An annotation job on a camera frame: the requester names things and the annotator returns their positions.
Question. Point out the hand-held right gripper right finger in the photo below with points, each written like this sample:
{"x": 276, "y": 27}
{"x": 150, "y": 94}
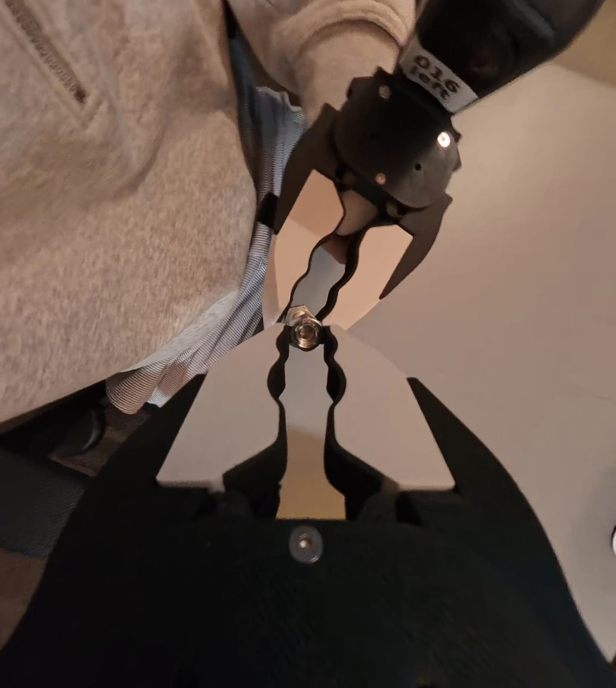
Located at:
{"x": 388, "y": 430}

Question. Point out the striped blue shirt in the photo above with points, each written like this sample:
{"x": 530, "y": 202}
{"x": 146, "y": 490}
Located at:
{"x": 243, "y": 301}

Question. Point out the person's left hand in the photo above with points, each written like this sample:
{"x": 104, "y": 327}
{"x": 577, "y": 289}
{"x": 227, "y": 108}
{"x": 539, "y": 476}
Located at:
{"x": 335, "y": 250}

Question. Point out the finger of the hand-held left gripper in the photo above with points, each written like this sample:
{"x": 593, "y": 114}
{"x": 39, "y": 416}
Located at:
{"x": 378, "y": 269}
{"x": 300, "y": 231}

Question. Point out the silver steel bolt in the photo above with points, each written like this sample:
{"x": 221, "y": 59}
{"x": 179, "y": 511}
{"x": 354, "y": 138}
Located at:
{"x": 315, "y": 335}

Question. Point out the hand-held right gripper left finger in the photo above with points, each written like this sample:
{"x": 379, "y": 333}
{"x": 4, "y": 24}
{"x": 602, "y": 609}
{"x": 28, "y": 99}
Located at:
{"x": 227, "y": 424}

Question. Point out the steel hex bolt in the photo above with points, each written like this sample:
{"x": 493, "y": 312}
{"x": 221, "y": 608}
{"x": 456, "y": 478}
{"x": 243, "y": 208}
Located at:
{"x": 296, "y": 312}

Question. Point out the person's left forearm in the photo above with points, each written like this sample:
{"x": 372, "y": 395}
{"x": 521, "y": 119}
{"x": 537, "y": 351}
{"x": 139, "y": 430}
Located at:
{"x": 329, "y": 43}

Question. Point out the grey desk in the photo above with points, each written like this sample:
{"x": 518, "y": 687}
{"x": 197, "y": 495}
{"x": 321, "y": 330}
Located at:
{"x": 528, "y": 322}

